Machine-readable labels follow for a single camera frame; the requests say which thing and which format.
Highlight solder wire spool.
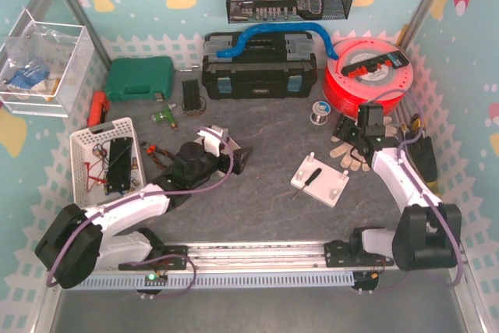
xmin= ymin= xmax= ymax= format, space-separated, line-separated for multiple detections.
xmin=310 ymin=101 xmax=331 ymax=126

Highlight red tubing spool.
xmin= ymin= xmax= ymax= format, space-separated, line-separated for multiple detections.
xmin=322 ymin=37 xmax=414 ymax=119

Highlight white perforated basket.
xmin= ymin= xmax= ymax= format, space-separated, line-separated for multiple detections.
xmin=70 ymin=117 xmax=146 ymax=207

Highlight green toy drill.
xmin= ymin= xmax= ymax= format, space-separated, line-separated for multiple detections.
xmin=151 ymin=104 xmax=178 ymax=129

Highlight orange black pliers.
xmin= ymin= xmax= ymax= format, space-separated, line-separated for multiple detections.
xmin=140 ymin=142 xmax=175 ymax=171

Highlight white peg board fixture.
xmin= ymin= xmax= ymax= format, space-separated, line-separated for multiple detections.
xmin=290 ymin=152 xmax=349 ymax=207

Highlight blue corrugated hose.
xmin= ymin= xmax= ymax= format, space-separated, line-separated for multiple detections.
xmin=216 ymin=23 xmax=340 ymax=61

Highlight clear acrylic wall box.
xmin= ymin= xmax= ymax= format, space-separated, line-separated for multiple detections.
xmin=1 ymin=10 xmax=94 ymax=118

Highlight black rubber glove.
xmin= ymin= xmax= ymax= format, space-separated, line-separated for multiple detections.
xmin=406 ymin=133 xmax=440 ymax=195

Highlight beige work glove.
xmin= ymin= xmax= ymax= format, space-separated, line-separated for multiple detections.
xmin=331 ymin=115 xmax=398 ymax=144
xmin=330 ymin=143 xmax=370 ymax=172

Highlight blue white gloves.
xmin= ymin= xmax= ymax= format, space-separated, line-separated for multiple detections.
xmin=7 ymin=61 xmax=50 ymax=92

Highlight orange utility knife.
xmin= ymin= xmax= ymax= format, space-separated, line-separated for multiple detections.
xmin=87 ymin=91 xmax=110 ymax=127

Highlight black battery holder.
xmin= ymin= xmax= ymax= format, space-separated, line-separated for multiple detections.
xmin=182 ymin=80 xmax=206 ymax=117

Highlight yellow handled tool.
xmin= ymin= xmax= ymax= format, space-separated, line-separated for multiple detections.
xmin=401 ymin=114 xmax=424 ymax=133

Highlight black circuit board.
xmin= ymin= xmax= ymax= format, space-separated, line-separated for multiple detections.
xmin=105 ymin=137 xmax=133 ymax=194

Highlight green plastic case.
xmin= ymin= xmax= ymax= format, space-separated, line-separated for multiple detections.
xmin=104 ymin=55 xmax=175 ymax=102

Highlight black socket holder rail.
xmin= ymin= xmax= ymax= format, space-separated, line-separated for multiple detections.
xmin=341 ymin=51 xmax=409 ymax=79

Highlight black tool box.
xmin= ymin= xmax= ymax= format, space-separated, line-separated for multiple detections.
xmin=201 ymin=32 xmax=317 ymax=100

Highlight black handled screwdriver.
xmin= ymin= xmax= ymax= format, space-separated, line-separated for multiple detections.
xmin=292 ymin=168 xmax=322 ymax=200

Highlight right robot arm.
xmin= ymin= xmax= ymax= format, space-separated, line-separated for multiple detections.
xmin=332 ymin=103 xmax=462 ymax=271

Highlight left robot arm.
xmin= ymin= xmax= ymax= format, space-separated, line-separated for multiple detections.
xmin=35 ymin=141 xmax=253 ymax=289

